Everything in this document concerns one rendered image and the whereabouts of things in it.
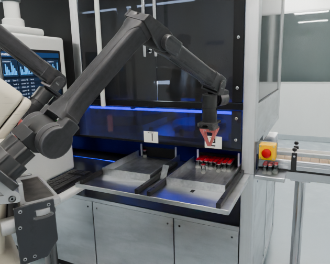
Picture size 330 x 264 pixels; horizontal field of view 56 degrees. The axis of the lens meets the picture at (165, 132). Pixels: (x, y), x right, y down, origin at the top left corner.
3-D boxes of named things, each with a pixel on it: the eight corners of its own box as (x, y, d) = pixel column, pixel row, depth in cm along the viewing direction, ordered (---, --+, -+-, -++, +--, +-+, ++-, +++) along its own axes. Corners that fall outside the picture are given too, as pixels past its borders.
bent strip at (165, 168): (163, 176, 145) (163, 164, 144) (169, 177, 144) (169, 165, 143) (149, 187, 133) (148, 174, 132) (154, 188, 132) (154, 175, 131)
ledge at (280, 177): (259, 169, 157) (260, 166, 157) (287, 173, 151) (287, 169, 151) (254, 178, 145) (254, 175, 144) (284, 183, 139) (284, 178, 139)
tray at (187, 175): (194, 162, 165) (194, 156, 165) (243, 168, 154) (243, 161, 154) (166, 184, 136) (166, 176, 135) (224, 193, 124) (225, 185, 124)
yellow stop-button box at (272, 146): (261, 155, 148) (261, 140, 146) (276, 156, 145) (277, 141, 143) (257, 159, 141) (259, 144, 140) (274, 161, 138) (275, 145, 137)
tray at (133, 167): (138, 155, 180) (138, 150, 179) (179, 161, 169) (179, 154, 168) (102, 174, 150) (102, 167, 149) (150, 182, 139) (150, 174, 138)
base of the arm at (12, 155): (-25, 152, 69) (-20, 165, 59) (4, 127, 71) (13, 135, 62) (4, 176, 73) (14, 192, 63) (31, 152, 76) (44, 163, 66)
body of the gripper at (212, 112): (221, 124, 124) (221, 105, 123) (213, 129, 115) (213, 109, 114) (205, 123, 127) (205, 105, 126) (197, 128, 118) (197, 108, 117)
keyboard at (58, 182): (73, 172, 178) (73, 167, 177) (94, 174, 173) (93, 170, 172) (17, 200, 142) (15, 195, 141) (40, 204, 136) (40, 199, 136)
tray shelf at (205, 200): (131, 158, 183) (131, 155, 182) (253, 173, 153) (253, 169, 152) (75, 187, 140) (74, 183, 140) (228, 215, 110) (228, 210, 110)
